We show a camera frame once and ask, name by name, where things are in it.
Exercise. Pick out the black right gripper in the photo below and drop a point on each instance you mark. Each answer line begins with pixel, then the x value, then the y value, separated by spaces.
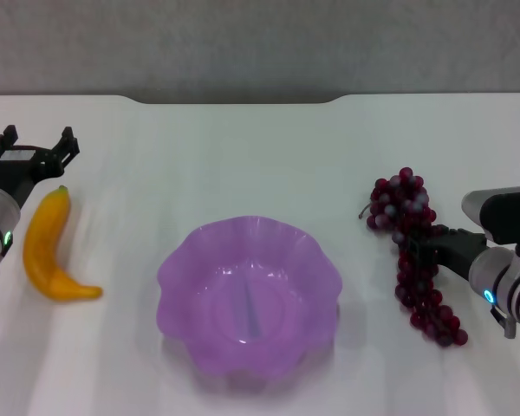
pixel 459 251

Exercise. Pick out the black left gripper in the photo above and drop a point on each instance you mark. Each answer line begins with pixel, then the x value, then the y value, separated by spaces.
pixel 13 173

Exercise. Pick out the dark red grape bunch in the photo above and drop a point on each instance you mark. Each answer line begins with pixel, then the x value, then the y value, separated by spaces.
pixel 401 203

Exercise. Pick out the yellow banana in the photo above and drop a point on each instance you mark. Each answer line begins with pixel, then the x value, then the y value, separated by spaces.
pixel 43 242

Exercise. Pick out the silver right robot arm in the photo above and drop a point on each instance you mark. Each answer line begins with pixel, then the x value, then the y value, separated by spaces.
pixel 515 286

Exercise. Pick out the purple wavy plastic bowl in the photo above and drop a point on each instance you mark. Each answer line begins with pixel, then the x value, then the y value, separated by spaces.
pixel 225 268

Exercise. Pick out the right wrist camera housing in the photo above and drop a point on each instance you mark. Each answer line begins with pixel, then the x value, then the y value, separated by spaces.
pixel 507 216

